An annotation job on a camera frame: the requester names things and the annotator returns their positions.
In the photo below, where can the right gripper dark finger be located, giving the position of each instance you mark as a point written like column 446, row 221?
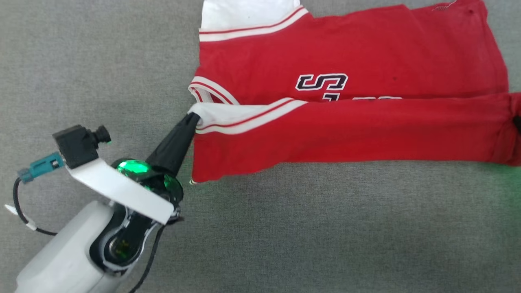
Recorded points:
column 517, row 124

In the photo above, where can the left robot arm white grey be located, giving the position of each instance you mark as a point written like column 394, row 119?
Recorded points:
column 61, row 256

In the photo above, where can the red and white jersey garment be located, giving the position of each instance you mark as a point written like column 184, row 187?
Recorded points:
column 346, row 126

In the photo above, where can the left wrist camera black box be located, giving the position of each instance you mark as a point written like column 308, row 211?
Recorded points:
column 77, row 144

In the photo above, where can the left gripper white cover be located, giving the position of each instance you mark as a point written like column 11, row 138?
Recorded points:
column 122, row 187

